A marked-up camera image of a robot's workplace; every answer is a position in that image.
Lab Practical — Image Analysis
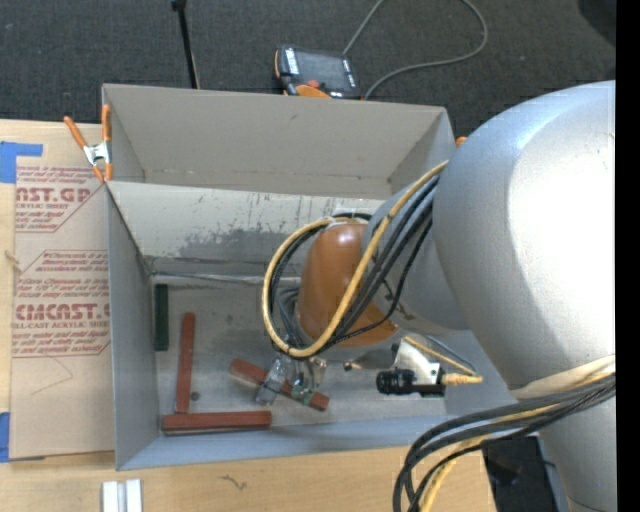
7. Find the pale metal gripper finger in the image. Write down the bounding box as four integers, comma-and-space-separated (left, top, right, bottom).
266, 356, 292, 385
254, 380, 280, 407

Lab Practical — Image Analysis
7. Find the red-brown flat block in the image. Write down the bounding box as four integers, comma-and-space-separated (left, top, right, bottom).
174, 312, 197, 415
160, 410, 273, 435
229, 357, 331, 413

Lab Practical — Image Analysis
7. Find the dark green flat block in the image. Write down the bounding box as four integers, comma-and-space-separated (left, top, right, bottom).
153, 283, 171, 353

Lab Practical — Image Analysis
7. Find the grey metal bin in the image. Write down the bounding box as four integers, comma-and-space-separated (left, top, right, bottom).
101, 83, 519, 472

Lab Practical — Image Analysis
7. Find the brown cardboard board red print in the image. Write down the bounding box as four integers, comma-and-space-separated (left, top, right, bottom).
0, 118, 117, 462

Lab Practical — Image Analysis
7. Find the black cylinder on white bracket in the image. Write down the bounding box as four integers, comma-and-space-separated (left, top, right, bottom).
375, 339, 447, 399

